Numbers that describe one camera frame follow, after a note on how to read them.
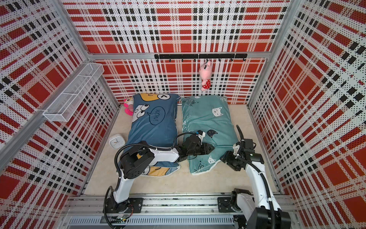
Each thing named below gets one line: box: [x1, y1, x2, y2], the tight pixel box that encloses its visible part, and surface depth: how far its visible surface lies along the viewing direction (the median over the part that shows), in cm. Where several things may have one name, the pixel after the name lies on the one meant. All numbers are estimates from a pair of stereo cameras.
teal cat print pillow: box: [182, 94, 239, 176], surface depth 100 cm
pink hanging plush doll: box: [198, 60, 213, 92], surface depth 94 cm
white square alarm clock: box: [108, 134, 126, 150], surface depth 95 cm
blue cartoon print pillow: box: [123, 93, 181, 177], surface depth 93 cm
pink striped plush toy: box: [123, 97, 134, 117], surface depth 116 cm
